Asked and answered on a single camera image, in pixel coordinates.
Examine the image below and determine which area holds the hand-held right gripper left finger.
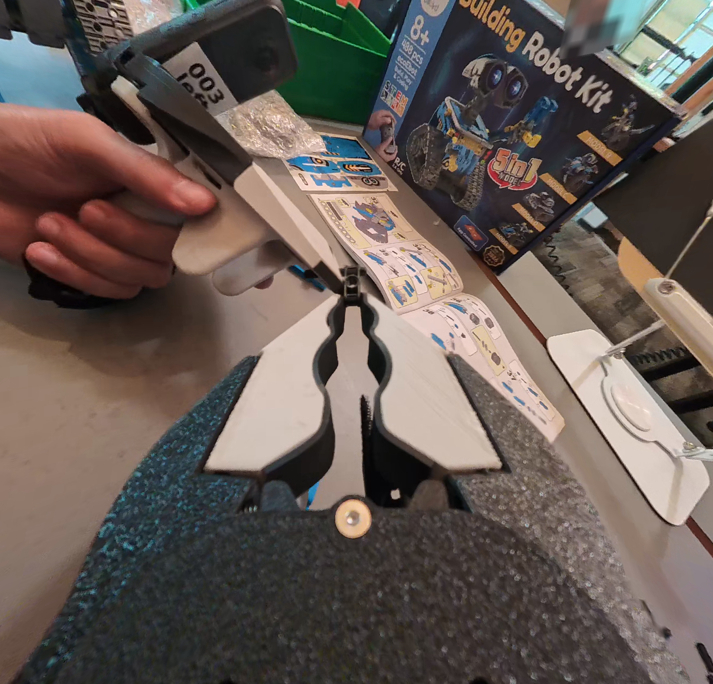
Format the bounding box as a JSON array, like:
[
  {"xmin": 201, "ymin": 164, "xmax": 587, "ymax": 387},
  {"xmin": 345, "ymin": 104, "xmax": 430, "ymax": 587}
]
[{"xmin": 202, "ymin": 295, "xmax": 346, "ymax": 498}]

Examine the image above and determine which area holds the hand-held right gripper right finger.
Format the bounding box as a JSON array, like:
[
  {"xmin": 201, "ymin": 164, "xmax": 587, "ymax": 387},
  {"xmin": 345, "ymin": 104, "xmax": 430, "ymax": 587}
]
[{"xmin": 361, "ymin": 296, "xmax": 505, "ymax": 498}]

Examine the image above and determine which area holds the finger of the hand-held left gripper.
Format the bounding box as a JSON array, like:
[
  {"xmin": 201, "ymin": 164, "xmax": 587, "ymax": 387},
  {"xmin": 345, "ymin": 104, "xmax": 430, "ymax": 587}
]
[{"xmin": 233, "ymin": 160, "xmax": 344, "ymax": 296}]

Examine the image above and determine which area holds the black connector piece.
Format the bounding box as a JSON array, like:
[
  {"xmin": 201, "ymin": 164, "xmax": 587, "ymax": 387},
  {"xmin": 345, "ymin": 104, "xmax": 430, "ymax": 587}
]
[{"xmin": 340, "ymin": 266, "xmax": 367, "ymax": 307}]

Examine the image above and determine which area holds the white desk lamp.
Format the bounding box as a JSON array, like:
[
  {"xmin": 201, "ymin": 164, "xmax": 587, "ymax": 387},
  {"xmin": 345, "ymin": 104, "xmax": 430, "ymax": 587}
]
[{"xmin": 547, "ymin": 202, "xmax": 713, "ymax": 527}]

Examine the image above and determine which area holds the grey desk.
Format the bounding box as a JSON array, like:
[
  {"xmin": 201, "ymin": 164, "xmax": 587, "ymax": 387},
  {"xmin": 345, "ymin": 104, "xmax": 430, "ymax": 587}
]
[{"xmin": 0, "ymin": 121, "xmax": 713, "ymax": 684}]

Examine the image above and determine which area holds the person's left hand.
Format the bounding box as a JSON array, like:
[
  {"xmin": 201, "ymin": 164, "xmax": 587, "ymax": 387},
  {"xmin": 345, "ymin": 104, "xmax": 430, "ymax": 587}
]
[{"xmin": 0, "ymin": 104, "xmax": 218, "ymax": 302}]

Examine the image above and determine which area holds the sticker sheet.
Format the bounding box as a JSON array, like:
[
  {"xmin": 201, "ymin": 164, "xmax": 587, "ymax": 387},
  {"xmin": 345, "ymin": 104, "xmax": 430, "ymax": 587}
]
[{"xmin": 283, "ymin": 133, "xmax": 399, "ymax": 193}]

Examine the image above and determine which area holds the crumpled clear plastic bag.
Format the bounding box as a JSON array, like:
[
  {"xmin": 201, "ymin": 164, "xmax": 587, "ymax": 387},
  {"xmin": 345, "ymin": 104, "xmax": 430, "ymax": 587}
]
[{"xmin": 214, "ymin": 91, "xmax": 328, "ymax": 159}]

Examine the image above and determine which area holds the green storage bin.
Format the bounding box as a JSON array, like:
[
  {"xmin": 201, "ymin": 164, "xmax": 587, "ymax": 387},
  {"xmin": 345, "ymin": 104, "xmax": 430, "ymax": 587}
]
[{"xmin": 170, "ymin": 0, "xmax": 392, "ymax": 127}]

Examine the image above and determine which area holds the instruction booklet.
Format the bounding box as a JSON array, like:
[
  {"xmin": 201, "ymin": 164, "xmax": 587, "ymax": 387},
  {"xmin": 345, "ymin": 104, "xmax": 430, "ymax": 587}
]
[{"xmin": 308, "ymin": 191, "xmax": 566, "ymax": 444}]

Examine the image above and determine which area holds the partly built toy robot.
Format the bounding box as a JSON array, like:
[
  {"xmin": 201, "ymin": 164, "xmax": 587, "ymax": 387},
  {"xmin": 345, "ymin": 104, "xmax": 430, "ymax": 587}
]
[{"xmin": 0, "ymin": 0, "xmax": 137, "ymax": 61}]

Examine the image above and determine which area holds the robot kit box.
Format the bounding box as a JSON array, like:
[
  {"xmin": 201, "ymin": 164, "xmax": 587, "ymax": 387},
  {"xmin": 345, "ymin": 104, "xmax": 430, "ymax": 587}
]
[{"xmin": 362, "ymin": 0, "xmax": 687, "ymax": 275}]

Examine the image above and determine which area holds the wooden table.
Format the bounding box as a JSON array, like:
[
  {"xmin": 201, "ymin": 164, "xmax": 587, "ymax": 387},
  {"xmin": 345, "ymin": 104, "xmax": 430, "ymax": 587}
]
[{"xmin": 617, "ymin": 237, "xmax": 654, "ymax": 290}]

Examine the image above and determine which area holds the black partition panel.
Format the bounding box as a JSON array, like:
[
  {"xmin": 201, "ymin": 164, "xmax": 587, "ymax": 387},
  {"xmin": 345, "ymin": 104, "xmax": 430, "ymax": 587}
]
[{"xmin": 593, "ymin": 117, "xmax": 713, "ymax": 306}]

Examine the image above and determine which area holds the black coiled cable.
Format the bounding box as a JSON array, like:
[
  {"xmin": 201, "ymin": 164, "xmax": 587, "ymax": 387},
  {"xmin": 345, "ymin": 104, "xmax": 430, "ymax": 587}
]
[{"xmin": 543, "ymin": 230, "xmax": 700, "ymax": 370}]

